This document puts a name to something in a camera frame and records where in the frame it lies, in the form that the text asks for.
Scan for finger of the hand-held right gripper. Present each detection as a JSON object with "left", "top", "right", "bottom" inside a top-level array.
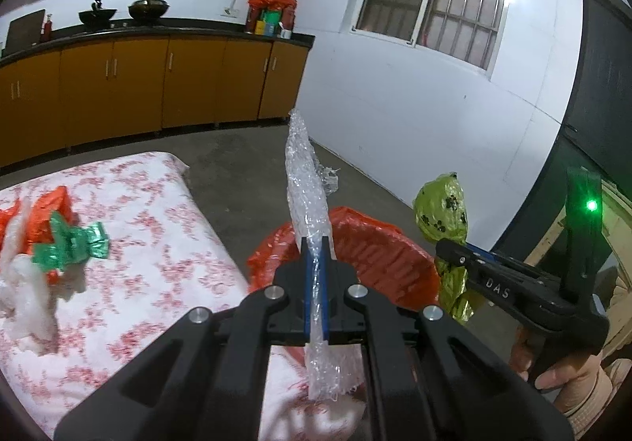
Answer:
[
  {"left": 435, "top": 237, "right": 564, "bottom": 319},
  {"left": 461, "top": 242, "right": 509, "bottom": 264}
]

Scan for twisted red plastic bag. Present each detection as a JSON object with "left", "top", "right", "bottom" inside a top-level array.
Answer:
[{"left": 0, "top": 185, "right": 76, "bottom": 285}]

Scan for dark cutting board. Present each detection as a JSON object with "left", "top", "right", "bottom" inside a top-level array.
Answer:
[{"left": 1, "top": 9, "right": 47, "bottom": 53}]

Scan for wooden lower kitchen cabinets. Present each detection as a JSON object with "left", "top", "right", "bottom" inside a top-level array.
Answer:
[{"left": 0, "top": 33, "right": 310, "bottom": 171}]

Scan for black kitchen countertop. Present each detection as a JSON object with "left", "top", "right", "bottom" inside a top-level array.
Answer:
[{"left": 0, "top": 23, "right": 317, "bottom": 72}]

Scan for black pot with lid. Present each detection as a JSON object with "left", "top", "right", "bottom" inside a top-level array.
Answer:
[{"left": 127, "top": 0, "right": 170, "bottom": 25}]

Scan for pale wooden frame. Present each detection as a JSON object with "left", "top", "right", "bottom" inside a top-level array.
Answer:
[{"left": 543, "top": 181, "right": 632, "bottom": 274}]

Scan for yellow-green printed plastic bag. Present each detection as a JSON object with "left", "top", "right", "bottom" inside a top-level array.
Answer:
[{"left": 413, "top": 171, "right": 478, "bottom": 324}]

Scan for floral tablecloth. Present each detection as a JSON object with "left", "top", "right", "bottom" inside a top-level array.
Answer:
[{"left": 0, "top": 151, "right": 367, "bottom": 441}]

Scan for black wok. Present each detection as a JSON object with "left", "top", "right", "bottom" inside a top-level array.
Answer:
[{"left": 78, "top": 0, "right": 119, "bottom": 28}]

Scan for red bag over bottles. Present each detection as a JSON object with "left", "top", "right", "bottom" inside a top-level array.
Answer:
[{"left": 247, "top": 0, "right": 297, "bottom": 13}]

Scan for white clear plastic bag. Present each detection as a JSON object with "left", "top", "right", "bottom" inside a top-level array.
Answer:
[{"left": 0, "top": 201, "right": 88, "bottom": 359}]

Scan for green plastic bag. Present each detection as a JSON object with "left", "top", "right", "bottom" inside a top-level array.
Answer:
[{"left": 31, "top": 213, "right": 110, "bottom": 274}]

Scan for person's right forearm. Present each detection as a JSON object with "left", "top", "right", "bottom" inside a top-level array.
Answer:
[{"left": 553, "top": 268, "right": 632, "bottom": 432}]

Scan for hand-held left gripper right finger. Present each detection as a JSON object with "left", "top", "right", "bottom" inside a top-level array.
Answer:
[{"left": 318, "top": 235, "right": 577, "bottom": 441}]

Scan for person's right hand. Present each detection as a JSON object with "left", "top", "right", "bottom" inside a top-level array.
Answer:
[{"left": 508, "top": 328, "right": 602, "bottom": 405}]

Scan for clear bubble wrap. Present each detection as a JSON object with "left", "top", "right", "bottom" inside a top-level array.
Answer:
[{"left": 285, "top": 107, "right": 367, "bottom": 403}]

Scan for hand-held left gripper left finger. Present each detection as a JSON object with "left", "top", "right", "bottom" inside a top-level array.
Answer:
[{"left": 53, "top": 235, "right": 320, "bottom": 441}]

